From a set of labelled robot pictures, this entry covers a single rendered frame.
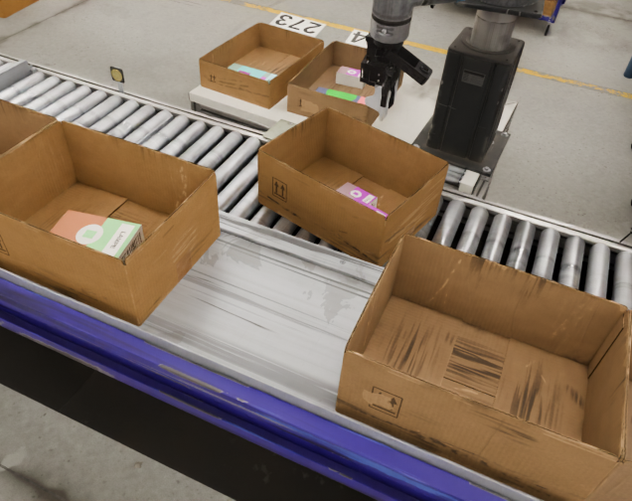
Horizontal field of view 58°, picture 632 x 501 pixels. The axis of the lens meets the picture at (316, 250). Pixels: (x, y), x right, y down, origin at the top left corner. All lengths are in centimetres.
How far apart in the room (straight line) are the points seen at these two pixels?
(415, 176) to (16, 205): 96
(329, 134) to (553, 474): 110
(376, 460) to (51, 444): 135
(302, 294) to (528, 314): 42
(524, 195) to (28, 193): 236
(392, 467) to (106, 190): 89
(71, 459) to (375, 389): 131
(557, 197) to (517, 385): 214
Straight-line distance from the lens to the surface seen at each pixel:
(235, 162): 171
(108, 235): 119
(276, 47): 233
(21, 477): 205
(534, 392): 109
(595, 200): 323
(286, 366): 104
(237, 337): 108
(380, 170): 162
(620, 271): 163
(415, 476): 93
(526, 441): 89
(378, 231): 131
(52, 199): 142
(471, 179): 175
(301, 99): 190
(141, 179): 131
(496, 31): 170
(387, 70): 143
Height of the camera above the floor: 173
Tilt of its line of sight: 44 degrees down
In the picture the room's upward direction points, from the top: 5 degrees clockwise
